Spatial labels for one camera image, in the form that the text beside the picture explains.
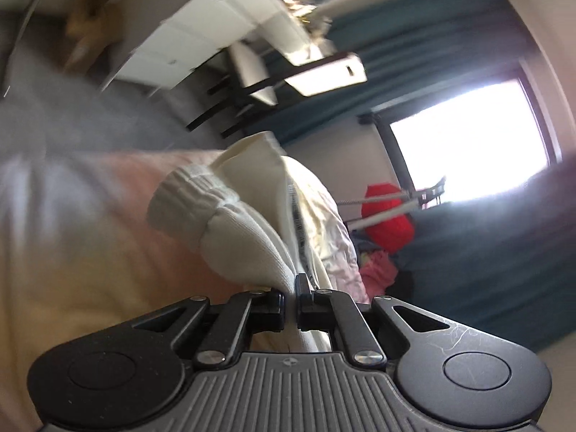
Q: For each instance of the white crumpled cloth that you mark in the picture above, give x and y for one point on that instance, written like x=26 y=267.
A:
x=337 y=234

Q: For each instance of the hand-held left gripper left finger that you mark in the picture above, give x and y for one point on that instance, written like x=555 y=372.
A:
x=273 y=307

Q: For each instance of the pastel bed sheet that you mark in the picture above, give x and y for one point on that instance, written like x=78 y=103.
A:
x=90 y=243

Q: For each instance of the red cloth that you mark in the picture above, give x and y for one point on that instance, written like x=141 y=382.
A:
x=389 y=220

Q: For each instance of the pink cloth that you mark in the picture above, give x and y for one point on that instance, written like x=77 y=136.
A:
x=375 y=270

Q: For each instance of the black and white chair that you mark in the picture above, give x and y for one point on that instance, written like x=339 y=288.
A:
x=238 y=90

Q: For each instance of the cream white sweatshirt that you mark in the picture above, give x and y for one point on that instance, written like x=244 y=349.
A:
x=234 y=216

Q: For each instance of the window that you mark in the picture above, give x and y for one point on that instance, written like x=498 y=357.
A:
x=468 y=139

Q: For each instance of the metal drying rack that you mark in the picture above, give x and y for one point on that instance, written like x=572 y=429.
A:
x=396 y=202

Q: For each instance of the white desk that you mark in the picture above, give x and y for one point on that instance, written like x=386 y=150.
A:
x=234 y=40

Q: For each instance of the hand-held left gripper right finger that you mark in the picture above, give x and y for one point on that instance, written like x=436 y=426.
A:
x=307 y=310

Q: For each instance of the brown plush toy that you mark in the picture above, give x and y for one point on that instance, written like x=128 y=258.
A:
x=90 y=27

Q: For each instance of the teal curtain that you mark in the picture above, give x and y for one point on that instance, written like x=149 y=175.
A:
x=396 y=49

